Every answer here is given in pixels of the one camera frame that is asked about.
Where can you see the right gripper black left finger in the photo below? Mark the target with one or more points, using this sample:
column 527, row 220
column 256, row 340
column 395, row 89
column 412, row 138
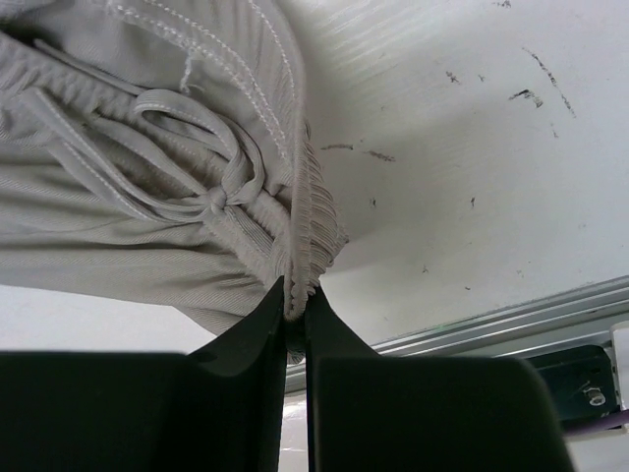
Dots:
column 216, row 409

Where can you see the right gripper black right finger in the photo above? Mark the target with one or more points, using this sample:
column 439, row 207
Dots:
column 369, row 412

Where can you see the grey trousers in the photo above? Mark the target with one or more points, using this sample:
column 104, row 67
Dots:
column 159, row 152

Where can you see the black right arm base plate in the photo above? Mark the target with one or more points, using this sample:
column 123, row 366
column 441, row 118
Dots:
column 580, row 382

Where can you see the aluminium frame rails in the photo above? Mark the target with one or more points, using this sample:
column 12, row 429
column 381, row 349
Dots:
column 582, row 316

